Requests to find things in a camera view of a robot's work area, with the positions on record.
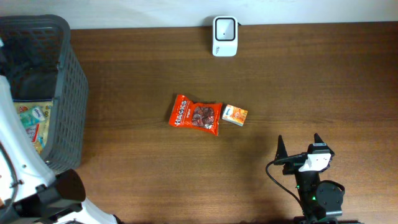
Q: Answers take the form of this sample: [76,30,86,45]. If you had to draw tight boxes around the orange tissue pack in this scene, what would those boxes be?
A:
[221,105,248,126]

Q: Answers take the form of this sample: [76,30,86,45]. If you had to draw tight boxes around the red Hacks candy bag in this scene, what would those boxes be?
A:
[169,95,223,136]

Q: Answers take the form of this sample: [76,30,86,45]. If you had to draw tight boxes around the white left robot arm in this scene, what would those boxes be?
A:
[1,75,121,223]

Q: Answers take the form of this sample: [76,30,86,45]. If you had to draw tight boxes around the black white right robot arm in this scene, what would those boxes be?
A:
[273,134,345,223]

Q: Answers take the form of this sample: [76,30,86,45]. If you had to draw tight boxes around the white barcode scanner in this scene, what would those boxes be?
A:
[212,16,238,57]

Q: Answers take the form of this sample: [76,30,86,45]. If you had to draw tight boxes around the grey plastic mesh basket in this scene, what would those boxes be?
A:
[1,15,89,172]

